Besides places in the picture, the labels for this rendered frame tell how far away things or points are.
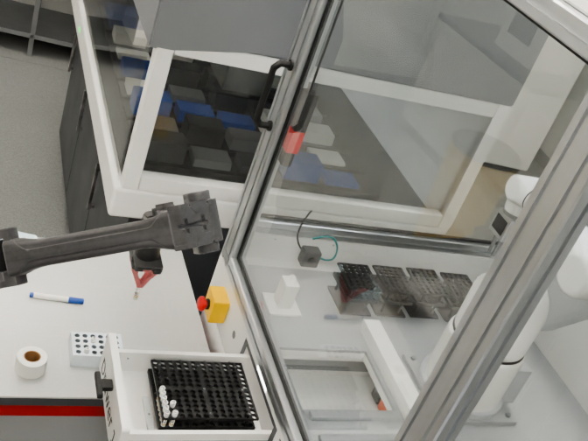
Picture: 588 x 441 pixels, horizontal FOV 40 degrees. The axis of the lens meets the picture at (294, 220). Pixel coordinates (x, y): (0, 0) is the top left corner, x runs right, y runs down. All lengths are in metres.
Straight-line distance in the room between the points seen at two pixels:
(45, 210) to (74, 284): 1.66
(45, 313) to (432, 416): 1.19
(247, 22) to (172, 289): 0.78
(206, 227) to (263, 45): 1.01
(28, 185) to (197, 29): 2.01
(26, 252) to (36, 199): 2.54
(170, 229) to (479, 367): 0.54
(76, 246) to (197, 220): 0.21
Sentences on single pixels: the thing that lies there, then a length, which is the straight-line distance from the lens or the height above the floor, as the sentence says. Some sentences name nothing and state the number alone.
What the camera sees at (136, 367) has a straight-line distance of 1.94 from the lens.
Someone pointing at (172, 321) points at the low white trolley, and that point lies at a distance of 2.24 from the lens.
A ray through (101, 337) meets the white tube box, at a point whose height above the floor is 0.79.
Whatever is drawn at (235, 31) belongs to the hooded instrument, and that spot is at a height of 1.46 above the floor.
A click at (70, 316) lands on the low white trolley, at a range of 2.17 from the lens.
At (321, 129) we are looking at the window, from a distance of 1.75.
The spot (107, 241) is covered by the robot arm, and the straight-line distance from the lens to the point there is 1.38.
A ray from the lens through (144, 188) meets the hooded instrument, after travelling 2.46.
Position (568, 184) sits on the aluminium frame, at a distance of 1.08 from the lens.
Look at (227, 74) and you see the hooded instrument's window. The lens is 2.34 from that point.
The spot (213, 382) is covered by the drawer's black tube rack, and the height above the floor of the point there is 0.87.
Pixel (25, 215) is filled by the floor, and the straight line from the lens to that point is 3.85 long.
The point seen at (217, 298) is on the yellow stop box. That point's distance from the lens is 2.11.
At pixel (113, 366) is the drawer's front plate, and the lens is 1.82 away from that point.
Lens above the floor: 2.17
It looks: 30 degrees down
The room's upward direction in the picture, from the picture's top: 21 degrees clockwise
